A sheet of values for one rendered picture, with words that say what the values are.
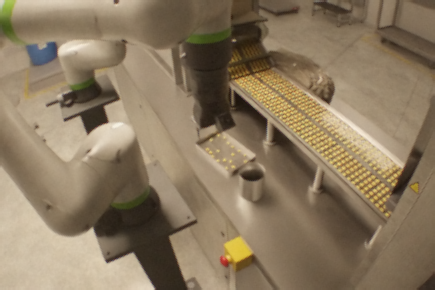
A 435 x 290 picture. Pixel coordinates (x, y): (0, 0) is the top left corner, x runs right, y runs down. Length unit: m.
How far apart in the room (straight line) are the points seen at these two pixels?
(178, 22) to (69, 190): 0.37
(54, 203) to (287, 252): 0.61
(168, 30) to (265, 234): 0.66
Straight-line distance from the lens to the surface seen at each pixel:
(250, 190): 0.95
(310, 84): 1.24
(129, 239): 0.81
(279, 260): 0.87
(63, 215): 0.61
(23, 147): 0.61
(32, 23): 0.60
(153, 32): 0.41
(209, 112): 0.64
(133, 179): 0.72
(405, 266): 0.44
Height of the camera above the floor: 1.57
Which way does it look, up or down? 41 degrees down
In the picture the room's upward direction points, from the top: 4 degrees counter-clockwise
